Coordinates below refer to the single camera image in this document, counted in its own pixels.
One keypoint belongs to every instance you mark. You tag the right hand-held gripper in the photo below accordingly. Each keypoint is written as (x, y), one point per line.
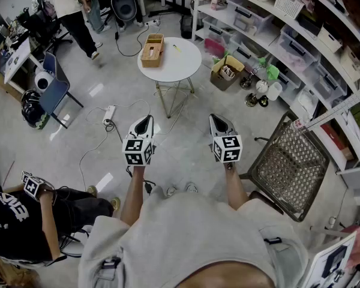
(231, 148)

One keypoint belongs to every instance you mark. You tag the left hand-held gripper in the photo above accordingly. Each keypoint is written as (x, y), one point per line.
(135, 151)

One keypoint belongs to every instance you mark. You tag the person's left forearm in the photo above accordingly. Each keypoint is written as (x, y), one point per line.
(133, 190)

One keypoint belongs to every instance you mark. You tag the person's right forearm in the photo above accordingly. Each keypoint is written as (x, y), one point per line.
(237, 187)

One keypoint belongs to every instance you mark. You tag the white power strip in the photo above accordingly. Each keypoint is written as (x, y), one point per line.
(153, 22)
(109, 114)

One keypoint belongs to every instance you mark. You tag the brass metal ornament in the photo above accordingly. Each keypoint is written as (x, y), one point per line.
(251, 100)

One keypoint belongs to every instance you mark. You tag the black charger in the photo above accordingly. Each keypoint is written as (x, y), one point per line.
(148, 187)

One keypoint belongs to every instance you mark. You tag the cardboard box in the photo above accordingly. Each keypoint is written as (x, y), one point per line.
(225, 73)

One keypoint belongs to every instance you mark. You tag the person's right shoe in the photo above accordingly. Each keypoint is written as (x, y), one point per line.
(191, 187)

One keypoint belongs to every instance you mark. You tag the person's shoe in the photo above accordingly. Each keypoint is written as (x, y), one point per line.
(171, 190)
(191, 187)

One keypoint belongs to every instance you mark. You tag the person's left shoe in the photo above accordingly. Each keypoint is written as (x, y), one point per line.
(171, 190)

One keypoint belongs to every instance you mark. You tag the clear plastic cup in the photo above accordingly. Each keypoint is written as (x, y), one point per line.
(274, 91)

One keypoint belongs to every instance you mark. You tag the metal mesh chair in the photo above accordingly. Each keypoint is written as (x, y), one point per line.
(288, 166)

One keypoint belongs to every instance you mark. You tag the green cloth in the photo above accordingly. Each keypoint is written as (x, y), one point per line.
(271, 70)
(226, 55)

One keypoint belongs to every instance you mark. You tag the plastic water bottle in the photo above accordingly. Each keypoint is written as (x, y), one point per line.
(300, 124)

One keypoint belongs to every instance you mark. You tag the round white table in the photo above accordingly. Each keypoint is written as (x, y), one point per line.
(180, 61)

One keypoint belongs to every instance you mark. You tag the wicker basket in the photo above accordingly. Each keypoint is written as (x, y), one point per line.
(151, 51)

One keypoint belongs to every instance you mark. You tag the blue chair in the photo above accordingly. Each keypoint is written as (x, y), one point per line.
(55, 88)

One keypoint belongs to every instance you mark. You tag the clear storage bin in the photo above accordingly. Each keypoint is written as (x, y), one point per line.
(297, 49)
(249, 13)
(214, 28)

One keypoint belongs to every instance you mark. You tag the white round appliance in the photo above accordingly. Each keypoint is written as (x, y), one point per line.
(43, 81)

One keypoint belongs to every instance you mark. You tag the person's grey hoodie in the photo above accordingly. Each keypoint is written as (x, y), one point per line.
(183, 235)

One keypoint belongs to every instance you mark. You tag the black waste bin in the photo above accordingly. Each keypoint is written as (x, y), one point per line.
(186, 25)

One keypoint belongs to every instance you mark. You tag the black helmet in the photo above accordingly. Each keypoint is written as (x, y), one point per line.
(31, 106)

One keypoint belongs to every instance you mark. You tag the perforated metal bar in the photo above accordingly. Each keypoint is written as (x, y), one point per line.
(339, 108)

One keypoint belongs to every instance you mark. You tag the white shelving unit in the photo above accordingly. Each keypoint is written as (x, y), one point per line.
(195, 10)

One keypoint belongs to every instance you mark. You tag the pink bottle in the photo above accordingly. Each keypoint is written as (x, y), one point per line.
(214, 2)

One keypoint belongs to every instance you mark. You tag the black pod carrier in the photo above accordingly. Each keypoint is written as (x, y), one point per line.
(124, 3)

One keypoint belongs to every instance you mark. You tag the white desk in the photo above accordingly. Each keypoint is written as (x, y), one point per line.
(19, 55)

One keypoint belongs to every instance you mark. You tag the white lattice basket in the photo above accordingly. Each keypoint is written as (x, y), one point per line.
(288, 3)

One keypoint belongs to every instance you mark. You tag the black office chair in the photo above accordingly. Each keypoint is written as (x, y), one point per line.
(42, 25)

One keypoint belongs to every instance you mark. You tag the white clipboard paper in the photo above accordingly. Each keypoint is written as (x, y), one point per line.
(330, 259)

